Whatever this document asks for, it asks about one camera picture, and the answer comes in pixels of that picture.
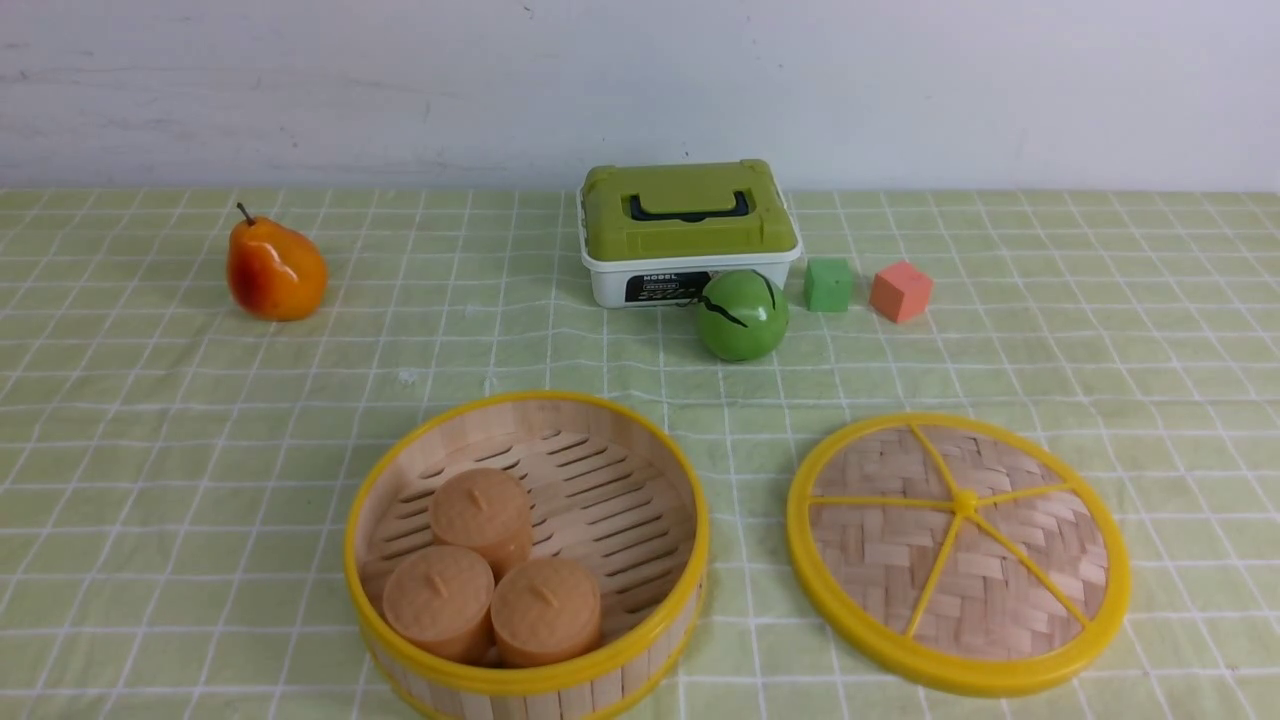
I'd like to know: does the green foam cube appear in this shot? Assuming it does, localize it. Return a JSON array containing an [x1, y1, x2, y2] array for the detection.
[[803, 258, 854, 313]]

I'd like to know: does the orange steamed bun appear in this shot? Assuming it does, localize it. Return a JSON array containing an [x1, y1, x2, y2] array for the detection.
[[490, 557, 602, 667], [429, 468, 532, 582], [381, 544, 497, 665]]

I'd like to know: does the green checkered tablecloth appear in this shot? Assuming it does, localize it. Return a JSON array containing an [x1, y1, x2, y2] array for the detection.
[[1, 188, 1279, 719]]

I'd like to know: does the orange red pear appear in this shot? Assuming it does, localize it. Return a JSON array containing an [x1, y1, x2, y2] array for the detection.
[[225, 202, 329, 322]]

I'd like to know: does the green round ball fruit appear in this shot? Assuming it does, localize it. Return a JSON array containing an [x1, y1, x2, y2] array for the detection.
[[695, 269, 790, 363]]

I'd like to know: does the orange steamed bun front left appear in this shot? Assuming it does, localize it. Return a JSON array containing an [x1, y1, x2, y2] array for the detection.
[[381, 544, 497, 665]]

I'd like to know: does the orange steamed bun back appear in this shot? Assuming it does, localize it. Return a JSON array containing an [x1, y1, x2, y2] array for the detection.
[[429, 468, 532, 582]]

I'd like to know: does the green lidded white plastic box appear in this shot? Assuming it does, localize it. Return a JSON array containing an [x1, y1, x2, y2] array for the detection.
[[576, 159, 803, 309]]

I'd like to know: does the orange foam cube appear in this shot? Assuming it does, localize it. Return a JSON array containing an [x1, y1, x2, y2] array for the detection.
[[869, 260, 934, 324]]

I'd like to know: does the yellow rimmed woven steamer lid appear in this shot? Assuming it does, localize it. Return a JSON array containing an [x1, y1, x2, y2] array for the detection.
[[786, 413, 1132, 698]]

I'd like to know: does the orange steamed bun front right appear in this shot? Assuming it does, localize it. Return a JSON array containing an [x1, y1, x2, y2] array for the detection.
[[490, 557, 602, 667]]

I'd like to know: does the bamboo steamer basket yellow rim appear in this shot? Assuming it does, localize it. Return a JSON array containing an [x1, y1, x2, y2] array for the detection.
[[343, 389, 710, 719]]

